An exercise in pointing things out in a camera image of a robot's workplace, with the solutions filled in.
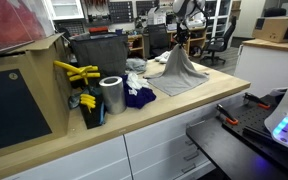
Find black tool holder yellow handles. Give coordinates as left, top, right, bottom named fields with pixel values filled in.
left=79, top=88, right=106, bottom=129

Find black office chair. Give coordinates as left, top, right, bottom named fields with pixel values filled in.
left=148, top=24, right=170, bottom=57
left=201, top=16, right=237, bottom=65

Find grey crumpled garment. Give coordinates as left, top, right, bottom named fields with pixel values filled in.
left=126, top=58, right=147, bottom=74

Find dark grey fabric bin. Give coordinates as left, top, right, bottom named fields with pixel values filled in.
left=70, top=33, right=129, bottom=77

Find grey towel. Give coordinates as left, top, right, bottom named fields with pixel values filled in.
left=145, top=45, right=209, bottom=96

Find cardboard box on counter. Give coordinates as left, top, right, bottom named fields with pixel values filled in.
left=252, top=16, right=288, bottom=43

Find large cardboard box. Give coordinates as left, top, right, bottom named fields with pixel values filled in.
left=0, top=34, right=71, bottom=157

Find white red sneaker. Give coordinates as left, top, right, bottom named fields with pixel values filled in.
left=155, top=51, right=171, bottom=64

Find white drawer cabinet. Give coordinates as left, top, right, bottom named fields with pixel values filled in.
left=3, top=96, right=238, bottom=180

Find orange black clamp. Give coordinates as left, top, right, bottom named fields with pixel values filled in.
left=244, top=92, right=271, bottom=110
left=216, top=104, right=238, bottom=125

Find clear plastic bin red contents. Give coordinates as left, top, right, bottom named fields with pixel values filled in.
left=0, top=0, right=54, bottom=54

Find red toolbox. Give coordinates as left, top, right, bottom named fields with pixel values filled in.
left=88, top=26, right=108, bottom=34

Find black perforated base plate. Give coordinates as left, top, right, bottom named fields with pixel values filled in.
left=222, top=95, right=288, bottom=168

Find yellow handled clamp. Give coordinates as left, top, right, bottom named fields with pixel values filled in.
left=53, top=61, right=100, bottom=85

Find white crumpled cloth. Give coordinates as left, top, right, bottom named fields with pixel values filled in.
left=126, top=72, right=149, bottom=90

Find silver metal cylinder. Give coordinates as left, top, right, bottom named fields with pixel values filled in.
left=99, top=76, right=126, bottom=115

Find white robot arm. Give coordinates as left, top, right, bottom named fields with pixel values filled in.
left=173, top=0, right=206, bottom=45

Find wooden shelf unit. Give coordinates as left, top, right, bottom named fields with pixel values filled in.
left=128, top=28, right=206, bottom=59

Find purple cloth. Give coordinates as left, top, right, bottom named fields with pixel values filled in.
left=121, top=75, right=156, bottom=109

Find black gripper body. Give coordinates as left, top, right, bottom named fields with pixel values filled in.
left=176, top=22, right=189, bottom=45

